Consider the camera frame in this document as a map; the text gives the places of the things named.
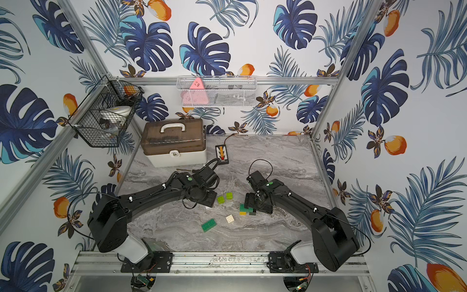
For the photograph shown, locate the dark green long lego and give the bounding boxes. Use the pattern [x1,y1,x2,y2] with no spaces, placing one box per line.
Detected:
[201,219,217,232]
[240,204,255,213]

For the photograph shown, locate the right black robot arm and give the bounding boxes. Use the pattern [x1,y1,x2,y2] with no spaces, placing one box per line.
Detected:
[244,166,361,273]

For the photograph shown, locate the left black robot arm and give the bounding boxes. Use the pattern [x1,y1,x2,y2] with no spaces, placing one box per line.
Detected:
[88,158,220,264]

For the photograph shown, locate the lime lego left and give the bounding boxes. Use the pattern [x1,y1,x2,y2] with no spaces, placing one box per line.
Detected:
[217,196,226,204]

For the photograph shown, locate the cream lego lower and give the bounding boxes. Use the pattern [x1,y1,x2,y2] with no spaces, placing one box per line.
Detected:
[226,215,235,224]

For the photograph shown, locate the black remote control box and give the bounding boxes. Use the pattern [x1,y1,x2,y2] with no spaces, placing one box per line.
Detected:
[215,144,229,165]

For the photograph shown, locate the brown lidded storage box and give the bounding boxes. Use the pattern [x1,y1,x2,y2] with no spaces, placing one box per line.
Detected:
[141,119,207,167]

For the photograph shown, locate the pink triangle object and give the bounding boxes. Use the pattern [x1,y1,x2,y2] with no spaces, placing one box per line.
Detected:
[181,77,209,107]

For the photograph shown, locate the white object in basket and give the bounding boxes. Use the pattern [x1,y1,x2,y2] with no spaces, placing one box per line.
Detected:
[100,106,131,123]

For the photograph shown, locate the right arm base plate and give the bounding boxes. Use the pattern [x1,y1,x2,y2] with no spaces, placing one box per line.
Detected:
[266,251,319,274]

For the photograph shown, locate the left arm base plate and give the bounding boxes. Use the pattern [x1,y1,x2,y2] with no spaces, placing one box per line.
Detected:
[120,251,173,274]

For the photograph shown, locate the clear wall shelf tray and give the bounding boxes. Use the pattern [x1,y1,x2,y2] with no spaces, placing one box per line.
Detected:
[176,75,257,108]

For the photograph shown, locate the black wire basket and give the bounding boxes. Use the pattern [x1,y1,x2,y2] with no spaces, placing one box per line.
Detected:
[68,75,144,148]

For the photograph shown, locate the aluminium front rail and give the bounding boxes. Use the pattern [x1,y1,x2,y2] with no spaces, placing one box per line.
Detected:
[71,252,369,277]

